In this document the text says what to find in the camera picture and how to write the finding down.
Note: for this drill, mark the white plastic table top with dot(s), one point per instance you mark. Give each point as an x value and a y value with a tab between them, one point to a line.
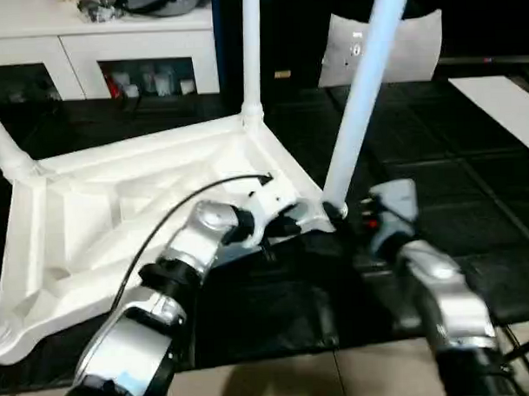
95	191

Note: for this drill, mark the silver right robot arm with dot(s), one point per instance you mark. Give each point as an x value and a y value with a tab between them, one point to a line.
441	287

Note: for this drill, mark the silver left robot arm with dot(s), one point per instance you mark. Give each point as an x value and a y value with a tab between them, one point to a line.
184	261

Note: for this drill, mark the black floor mat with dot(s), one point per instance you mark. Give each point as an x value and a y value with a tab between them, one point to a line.
441	157

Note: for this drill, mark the small yellow label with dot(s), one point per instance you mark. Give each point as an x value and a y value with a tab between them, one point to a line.
282	74

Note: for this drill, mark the grey printed cushion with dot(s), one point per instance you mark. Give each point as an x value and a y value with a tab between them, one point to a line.
407	49

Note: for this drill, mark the white flat panel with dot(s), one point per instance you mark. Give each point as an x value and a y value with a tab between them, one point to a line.
500	107

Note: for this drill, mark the small red box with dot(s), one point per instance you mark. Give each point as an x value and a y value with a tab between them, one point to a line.
112	86

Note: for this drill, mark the grey round bag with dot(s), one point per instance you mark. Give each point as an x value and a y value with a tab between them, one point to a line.
162	1

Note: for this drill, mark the white glass-door cabinet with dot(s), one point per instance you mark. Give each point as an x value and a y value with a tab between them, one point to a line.
90	47

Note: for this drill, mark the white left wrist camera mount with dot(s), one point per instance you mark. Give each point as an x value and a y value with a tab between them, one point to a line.
269	202

